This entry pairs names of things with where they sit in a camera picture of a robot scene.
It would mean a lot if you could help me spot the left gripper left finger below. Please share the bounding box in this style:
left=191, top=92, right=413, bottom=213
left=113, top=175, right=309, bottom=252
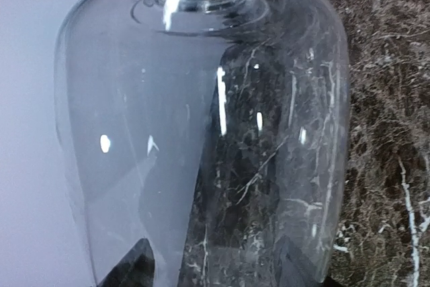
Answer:
left=98, top=238, right=155, bottom=287

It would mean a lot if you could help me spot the clear unlabeled plastic bottle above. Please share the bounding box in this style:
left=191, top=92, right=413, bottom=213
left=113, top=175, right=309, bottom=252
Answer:
left=54, top=0, right=349, bottom=286

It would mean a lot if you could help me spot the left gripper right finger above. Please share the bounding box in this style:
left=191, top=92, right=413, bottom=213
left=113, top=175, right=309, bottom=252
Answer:
left=273, top=236, right=343, bottom=287

